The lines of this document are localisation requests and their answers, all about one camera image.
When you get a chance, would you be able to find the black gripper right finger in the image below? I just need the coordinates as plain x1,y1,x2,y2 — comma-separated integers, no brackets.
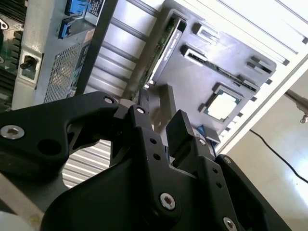
165,109,292,231

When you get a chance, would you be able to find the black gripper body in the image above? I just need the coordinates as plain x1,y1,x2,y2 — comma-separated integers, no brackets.
40,157,218,231

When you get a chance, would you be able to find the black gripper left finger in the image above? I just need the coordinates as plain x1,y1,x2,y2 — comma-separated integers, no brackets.
0,88,185,219

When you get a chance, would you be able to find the graphics card with black shroud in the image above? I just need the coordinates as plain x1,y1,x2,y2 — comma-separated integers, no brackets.
144,14,188,87

